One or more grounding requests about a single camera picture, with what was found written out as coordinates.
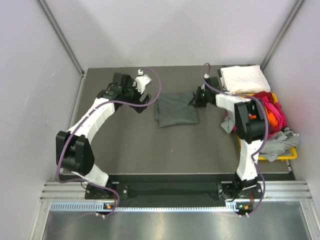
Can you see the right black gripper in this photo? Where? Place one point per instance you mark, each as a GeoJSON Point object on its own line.
{"type": "Point", "coordinates": [197, 102]}

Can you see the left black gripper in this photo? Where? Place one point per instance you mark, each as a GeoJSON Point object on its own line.
{"type": "Point", "coordinates": [138, 94]}

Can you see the dark grey t shirt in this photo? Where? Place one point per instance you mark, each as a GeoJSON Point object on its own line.
{"type": "Point", "coordinates": [173, 109]}

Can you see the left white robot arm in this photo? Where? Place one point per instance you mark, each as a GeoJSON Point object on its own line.
{"type": "Point", "coordinates": [73, 147]}

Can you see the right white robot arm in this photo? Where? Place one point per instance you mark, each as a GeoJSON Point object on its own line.
{"type": "Point", "coordinates": [252, 128]}

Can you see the folded white t shirt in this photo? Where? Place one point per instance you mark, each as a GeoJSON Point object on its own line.
{"type": "Point", "coordinates": [244, 79]}

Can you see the dark red t shirt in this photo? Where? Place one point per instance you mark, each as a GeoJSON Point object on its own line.
{"type": "Point", "coordinates": [266, 97]}

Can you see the pink t shirt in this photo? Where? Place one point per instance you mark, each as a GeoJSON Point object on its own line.
{"type": "Point", "coordinates": [276, 108]}

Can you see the orange t shirt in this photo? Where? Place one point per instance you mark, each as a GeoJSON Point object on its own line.
{"type": "Point", "coordinates": [273, 121]}

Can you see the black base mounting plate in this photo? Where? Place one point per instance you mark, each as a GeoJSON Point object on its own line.
{"type": "Point", "coordinates": [175, 190]}

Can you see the light grey t shirt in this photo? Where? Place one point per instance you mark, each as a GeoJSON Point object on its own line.
{"type": "Point", "coordinates": [283, 145]}

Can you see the yellow plastic basket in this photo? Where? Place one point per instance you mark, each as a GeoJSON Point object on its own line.
{"type": "Point", "coordinates": [282, 142]}

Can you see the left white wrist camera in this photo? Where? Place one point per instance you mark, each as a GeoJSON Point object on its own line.
{"type": "Point", "coordinates": [141, 81]}

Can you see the left aluminium corner post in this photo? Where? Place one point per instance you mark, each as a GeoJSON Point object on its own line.
{"type": "Point", "coordinates": [44, 7]}

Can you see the aluminium corner post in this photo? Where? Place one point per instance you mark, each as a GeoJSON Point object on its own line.
{"type": "Point", "coordinates": [297, 6]}
{"type": "Point", "coordinates": [44, 7]}

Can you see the slotted grey cable duct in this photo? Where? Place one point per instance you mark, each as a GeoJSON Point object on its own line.
{"type": "Point", "coordinates": [104, 207]}

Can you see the right aluminium corner post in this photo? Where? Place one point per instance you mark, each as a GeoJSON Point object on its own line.
{"type": "Point", "coordinates": [297, 6]}

